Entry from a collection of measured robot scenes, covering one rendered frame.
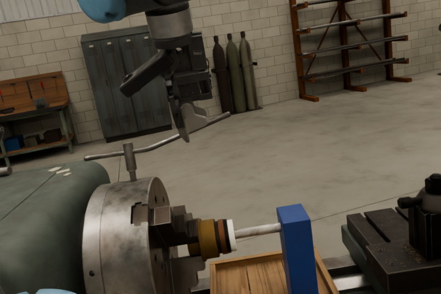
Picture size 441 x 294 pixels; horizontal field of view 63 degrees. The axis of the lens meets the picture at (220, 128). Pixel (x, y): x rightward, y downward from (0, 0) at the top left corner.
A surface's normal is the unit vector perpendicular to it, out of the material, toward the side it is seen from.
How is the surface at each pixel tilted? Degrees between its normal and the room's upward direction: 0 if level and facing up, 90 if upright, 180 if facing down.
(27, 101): 90
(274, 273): 0
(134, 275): 77
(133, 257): 65
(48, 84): 90
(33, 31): 90
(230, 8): 90
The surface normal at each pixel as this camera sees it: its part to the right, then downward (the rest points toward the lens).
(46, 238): 0.79, -0.61
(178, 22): 0.54, 0.33
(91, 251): -0.06, -0.34
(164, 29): -0.11, 0.50
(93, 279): -0.01, -0.04
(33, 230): 0.54, -0.82
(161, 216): -0.11, -0.65
